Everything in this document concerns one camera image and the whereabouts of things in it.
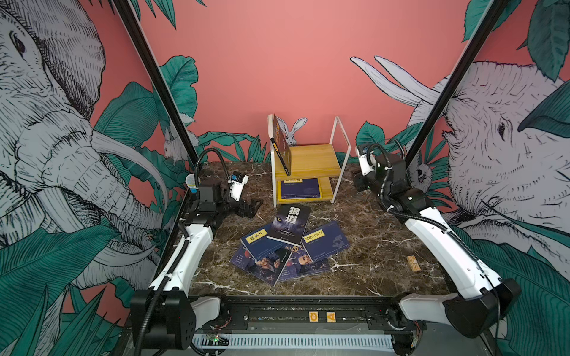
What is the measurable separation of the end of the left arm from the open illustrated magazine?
9.1 inches

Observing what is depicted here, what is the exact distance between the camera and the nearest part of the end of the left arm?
2.01 ft

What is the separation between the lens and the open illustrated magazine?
83 cm
